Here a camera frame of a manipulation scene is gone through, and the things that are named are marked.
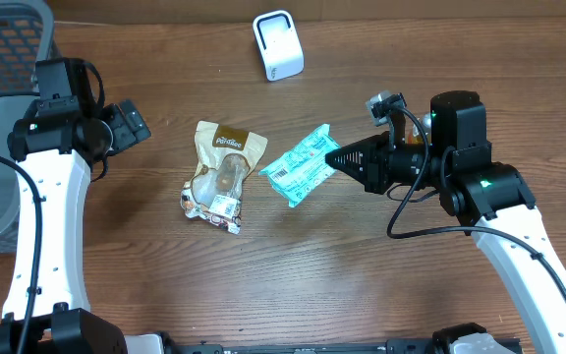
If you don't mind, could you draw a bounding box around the teal tissue pack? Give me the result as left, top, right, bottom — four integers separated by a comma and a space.
258, 124, 340, 207

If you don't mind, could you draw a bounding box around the brown snack packet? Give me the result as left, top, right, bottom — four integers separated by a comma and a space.
185, 121, 268, 207

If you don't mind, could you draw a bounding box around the white red snack wrapper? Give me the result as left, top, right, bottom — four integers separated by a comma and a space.
180, 183, 242, 234

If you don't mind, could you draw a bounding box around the yellow oil bottle silver cap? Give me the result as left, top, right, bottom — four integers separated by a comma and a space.
407, 113, 432, 145

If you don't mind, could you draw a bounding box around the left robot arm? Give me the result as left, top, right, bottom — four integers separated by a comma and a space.
0, 58, 164, 353

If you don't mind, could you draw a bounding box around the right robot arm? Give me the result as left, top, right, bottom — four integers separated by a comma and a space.
325, 90, 566, 353

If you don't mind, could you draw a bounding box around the white barcode scanner stand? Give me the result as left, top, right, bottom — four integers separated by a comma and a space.
253, 10, 305, 82

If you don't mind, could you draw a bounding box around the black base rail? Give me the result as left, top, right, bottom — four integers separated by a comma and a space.
160, 331, 444, 354

